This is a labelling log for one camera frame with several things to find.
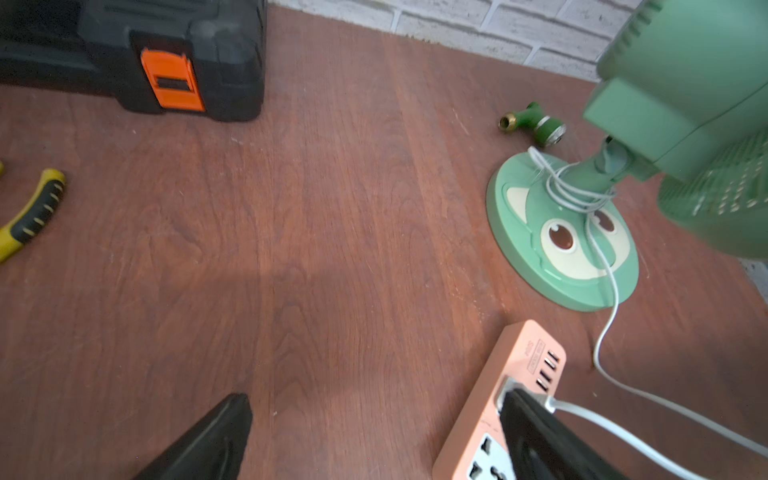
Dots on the green brass hose connector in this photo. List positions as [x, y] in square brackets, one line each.
[545, 129]

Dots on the black plastic tool case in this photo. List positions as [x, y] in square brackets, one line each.
[205, 57]

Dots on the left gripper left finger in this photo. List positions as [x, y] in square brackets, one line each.
[213, 448]

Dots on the pink power strip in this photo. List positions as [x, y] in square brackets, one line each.
[475, 447]

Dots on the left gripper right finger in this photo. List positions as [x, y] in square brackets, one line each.
[541, 447]

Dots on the yellow handled pliers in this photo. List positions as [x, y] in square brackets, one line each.
[37, 212]

